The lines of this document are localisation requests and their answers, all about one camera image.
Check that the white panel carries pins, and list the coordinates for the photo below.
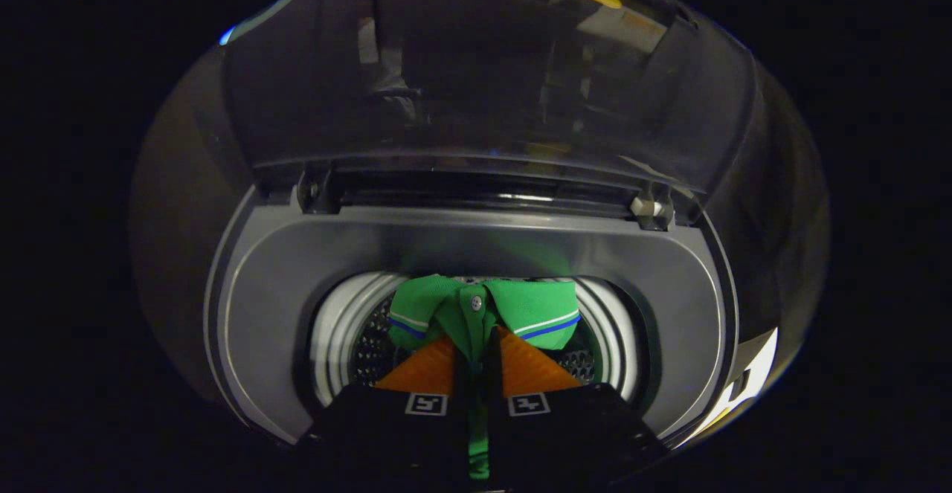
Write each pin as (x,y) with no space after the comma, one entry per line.
(755,374)

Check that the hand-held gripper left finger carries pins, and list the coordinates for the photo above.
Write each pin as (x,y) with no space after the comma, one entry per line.
(416,441)

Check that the grey washing machine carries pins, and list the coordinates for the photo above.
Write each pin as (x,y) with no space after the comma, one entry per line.
(282,292)

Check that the green polo shirt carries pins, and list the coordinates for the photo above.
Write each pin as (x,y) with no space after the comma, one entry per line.
(535,307)

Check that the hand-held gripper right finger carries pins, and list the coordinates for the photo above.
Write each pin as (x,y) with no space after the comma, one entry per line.
(565,441)

